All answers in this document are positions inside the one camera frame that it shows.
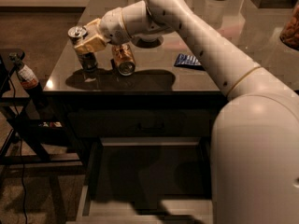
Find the open middle drawer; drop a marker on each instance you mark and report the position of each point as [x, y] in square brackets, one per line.
[147, 182]

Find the blue silver redbull can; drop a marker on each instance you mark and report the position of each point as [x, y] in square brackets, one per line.
[87, 60]

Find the white ceramic bowl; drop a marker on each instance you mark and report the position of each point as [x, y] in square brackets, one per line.
[150, 38]

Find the closed top drawer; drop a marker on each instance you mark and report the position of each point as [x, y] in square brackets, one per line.
[142, 123]

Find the blue snack packet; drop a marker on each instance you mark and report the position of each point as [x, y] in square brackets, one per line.
[188, 61]

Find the cola bottle with red label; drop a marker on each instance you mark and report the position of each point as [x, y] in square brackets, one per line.
[29, 81]

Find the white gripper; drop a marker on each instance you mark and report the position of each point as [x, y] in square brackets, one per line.
[112, 26]

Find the jar of brown snacks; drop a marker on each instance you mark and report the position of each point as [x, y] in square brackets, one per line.
[290, 33]

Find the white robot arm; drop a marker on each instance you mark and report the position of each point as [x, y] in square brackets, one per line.
[254, 154]

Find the dark side stand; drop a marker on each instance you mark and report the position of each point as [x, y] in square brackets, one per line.
[18, 108]

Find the gold soda can lying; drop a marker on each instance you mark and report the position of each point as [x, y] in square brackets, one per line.
[123, 59]

